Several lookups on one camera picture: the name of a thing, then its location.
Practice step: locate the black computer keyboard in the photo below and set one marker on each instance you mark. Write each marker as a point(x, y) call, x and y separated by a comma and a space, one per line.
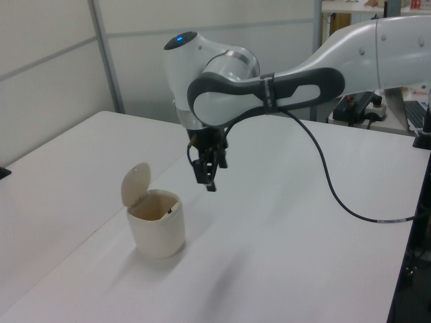
point(414, 116)

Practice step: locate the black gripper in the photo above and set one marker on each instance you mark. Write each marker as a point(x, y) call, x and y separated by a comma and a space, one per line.
point(207, 141)

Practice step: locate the grey emergency stop box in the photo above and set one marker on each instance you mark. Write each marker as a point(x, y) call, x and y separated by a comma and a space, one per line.
point(377, 109)

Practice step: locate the small cream lidded bin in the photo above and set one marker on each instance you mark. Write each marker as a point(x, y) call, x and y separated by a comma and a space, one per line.
point(158, 235)

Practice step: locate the grey metal partition post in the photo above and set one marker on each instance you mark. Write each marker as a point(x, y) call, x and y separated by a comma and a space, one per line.
point(107, 60)

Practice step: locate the black side panel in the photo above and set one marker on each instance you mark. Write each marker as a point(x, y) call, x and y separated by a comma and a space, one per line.
point(425, 188)

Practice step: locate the black control pendant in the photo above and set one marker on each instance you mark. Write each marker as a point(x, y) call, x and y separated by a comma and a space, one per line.
point(350, 107)

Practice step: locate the brown cardboard box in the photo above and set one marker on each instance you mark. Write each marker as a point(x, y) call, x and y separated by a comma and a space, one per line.
point(341, 23)

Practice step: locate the small red box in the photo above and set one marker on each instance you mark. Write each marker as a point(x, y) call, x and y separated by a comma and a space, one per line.
point(416, 4)

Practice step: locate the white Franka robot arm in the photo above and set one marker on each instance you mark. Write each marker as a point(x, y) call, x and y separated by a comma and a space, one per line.
point(229, 101)

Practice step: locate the black cone stand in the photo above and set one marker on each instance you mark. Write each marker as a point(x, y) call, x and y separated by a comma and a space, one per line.
point(425, 134)

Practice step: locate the white office desk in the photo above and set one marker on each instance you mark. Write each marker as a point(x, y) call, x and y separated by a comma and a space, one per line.
point(390, 126)

